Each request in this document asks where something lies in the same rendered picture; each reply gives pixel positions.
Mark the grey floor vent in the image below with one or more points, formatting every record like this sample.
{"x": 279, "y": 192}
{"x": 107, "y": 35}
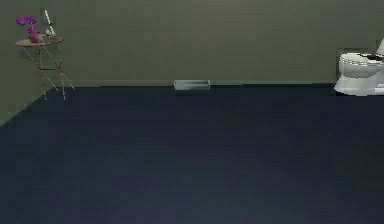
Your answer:
{"x": 191, "y": 84}

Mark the round brown side table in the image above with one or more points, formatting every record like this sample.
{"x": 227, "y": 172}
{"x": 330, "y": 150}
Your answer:
{"x": 39, "y": 42}

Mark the white toilet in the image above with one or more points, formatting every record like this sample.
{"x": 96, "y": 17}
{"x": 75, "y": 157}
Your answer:
{"x": 358, "y": 70}

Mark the purple flower in red pot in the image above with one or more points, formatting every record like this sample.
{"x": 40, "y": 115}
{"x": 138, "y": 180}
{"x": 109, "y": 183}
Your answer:
{"x": 30, "y": 29}

